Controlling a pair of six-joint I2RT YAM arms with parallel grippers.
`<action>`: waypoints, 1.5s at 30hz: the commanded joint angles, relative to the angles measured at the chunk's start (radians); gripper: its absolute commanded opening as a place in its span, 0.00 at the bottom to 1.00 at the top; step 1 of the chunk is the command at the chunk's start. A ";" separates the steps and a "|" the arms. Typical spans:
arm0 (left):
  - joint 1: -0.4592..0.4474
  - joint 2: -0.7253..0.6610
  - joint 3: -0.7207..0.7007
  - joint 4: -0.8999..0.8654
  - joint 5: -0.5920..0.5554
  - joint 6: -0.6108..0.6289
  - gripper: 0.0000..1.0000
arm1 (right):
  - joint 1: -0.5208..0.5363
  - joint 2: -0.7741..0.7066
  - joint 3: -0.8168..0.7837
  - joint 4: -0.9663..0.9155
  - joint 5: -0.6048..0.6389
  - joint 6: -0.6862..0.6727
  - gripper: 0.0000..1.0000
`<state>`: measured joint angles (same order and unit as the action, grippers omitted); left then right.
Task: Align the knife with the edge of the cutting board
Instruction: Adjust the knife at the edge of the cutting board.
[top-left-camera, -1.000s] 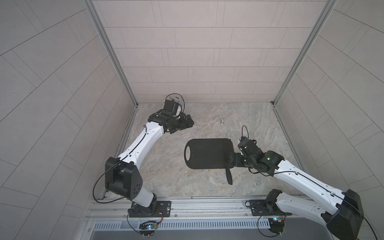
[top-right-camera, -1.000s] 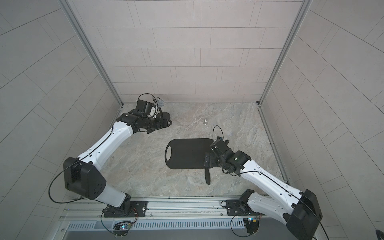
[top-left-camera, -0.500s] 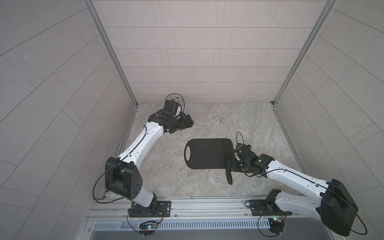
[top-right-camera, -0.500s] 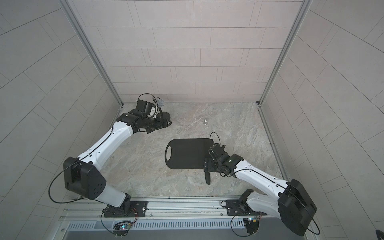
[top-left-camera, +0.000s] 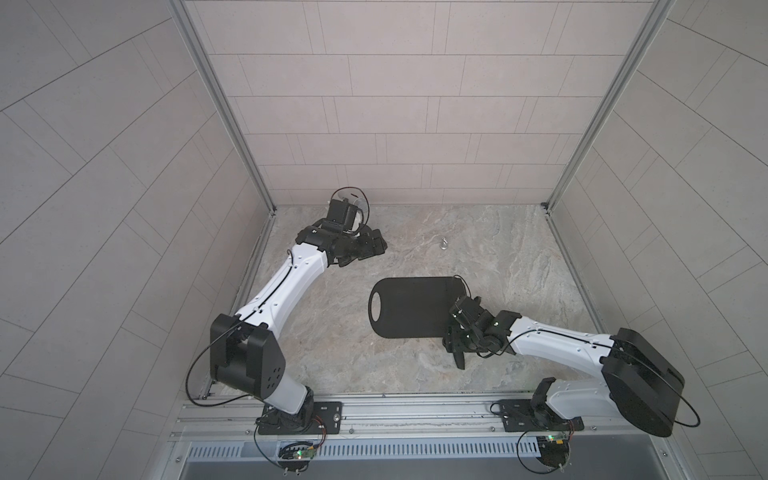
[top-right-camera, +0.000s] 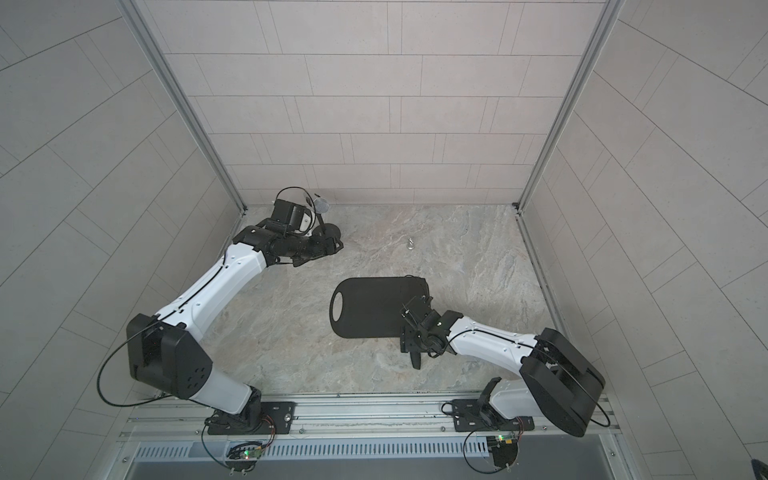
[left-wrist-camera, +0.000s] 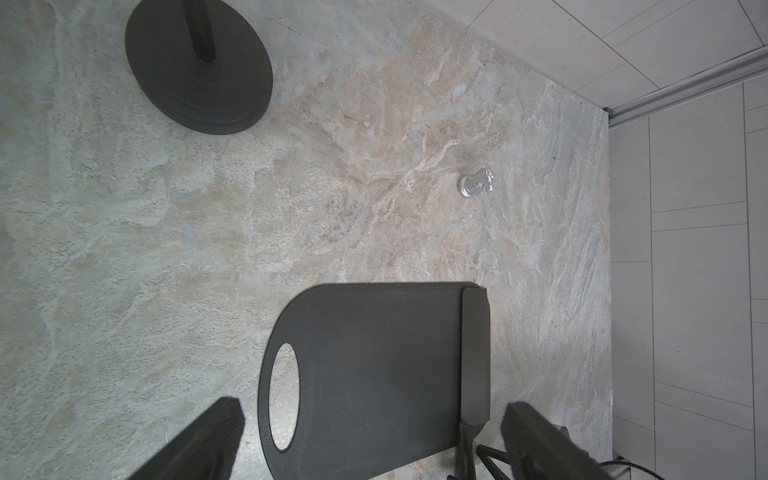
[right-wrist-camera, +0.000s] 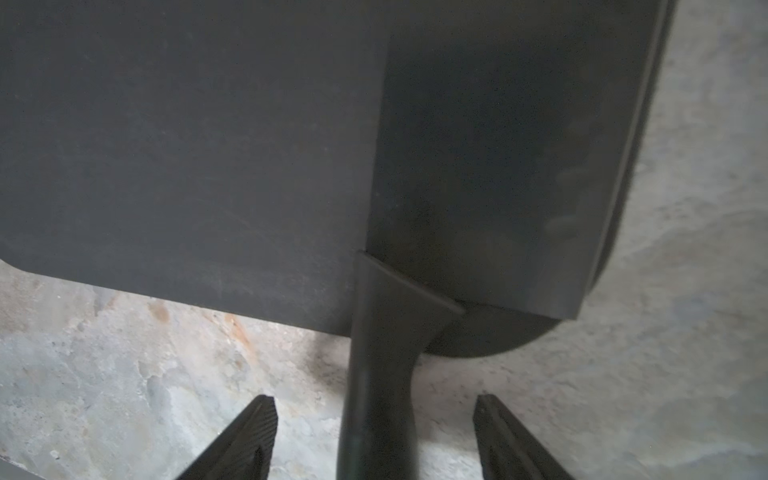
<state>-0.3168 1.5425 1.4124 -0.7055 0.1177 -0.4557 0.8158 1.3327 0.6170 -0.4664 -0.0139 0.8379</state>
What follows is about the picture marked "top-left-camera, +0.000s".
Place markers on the right green circuit board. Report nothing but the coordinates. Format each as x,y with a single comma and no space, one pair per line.
554,452

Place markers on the right corner aluminium post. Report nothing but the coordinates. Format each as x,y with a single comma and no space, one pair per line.
643,40

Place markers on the green circuit board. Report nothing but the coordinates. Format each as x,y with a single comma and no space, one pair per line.
554,452
295,457

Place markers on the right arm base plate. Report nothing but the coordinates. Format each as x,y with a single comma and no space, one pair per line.
518,415

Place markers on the aluminium rail frame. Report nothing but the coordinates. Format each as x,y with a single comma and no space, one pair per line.
359,417

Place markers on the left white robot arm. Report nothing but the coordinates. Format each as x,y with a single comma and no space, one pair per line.
245,353

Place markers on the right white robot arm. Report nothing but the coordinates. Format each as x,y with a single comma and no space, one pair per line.
627,377

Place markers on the left corner aluminium post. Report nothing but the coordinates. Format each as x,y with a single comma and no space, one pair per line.
193,42

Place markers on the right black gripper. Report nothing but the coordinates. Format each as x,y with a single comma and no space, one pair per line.
451,340

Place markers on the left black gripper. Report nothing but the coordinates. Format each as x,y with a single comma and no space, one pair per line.
363,243

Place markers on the corner aluminium post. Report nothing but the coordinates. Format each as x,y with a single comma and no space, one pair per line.
193,42
643,40

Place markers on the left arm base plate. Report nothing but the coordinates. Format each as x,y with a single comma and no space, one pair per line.
300,418

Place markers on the black cutting board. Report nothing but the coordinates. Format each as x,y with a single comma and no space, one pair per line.
413,307

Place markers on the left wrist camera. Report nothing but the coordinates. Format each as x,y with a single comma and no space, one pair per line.
343,216

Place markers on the black knife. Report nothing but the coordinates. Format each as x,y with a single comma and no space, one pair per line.
459,358

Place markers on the left green circuit board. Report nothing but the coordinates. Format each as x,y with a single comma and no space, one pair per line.
295,457

